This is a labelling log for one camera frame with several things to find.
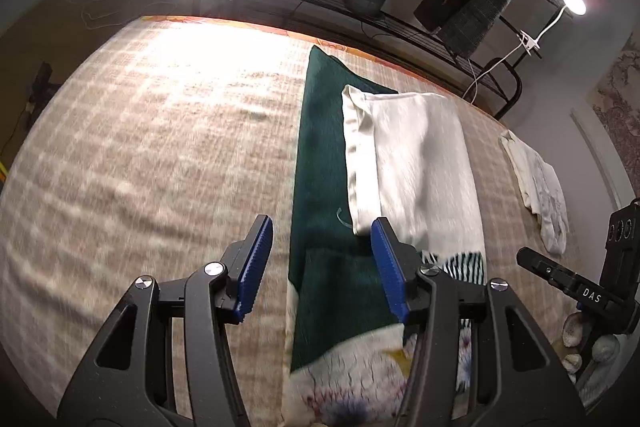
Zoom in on green white printed t-shirt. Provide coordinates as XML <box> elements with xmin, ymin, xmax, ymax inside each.
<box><xmin>282</xmin><ymin>48</ymin><xmax>486</xmax><ymax>426</ymax></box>

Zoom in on landscape wall painting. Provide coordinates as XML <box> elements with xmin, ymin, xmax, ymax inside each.
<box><xmin>587</xmin><ymin>38</ymin><xmax>639</xmax><ymax>196</ymax></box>

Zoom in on black clothes rack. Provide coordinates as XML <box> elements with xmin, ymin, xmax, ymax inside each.
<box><xmin>192</xmin><ymin>0</ymin><xmax>604</xmax><ymax>120</ymax></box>

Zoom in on white lamp cable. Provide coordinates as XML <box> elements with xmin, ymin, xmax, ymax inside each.
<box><xmin>462</xmin><ymin>41</ymin><xmax>526</xmax><ymax>103</ymax></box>

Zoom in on white shorts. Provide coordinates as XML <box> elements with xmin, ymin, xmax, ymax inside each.
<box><xmin>500</xmin><ymin>130</ymin><xmax>570</xmax><ymax>256</ymax></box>

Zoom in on plaid bed cover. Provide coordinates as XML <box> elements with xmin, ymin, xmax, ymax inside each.
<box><xmin>1</xmin><ymin>16</ymin><xmax>575</xmax><ymax>426</ymax></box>

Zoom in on white clip lamp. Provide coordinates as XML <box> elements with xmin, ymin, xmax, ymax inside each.
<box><xmin>518</xmin><ymin>0</ymin><xmax>587</xmax><ymax>55</ymax></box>

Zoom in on gloved right hand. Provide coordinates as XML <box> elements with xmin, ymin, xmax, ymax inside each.
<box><xmin>553</xmin><ymin>312</ymin><xmax>620</xmax><ymax>407</ymax></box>

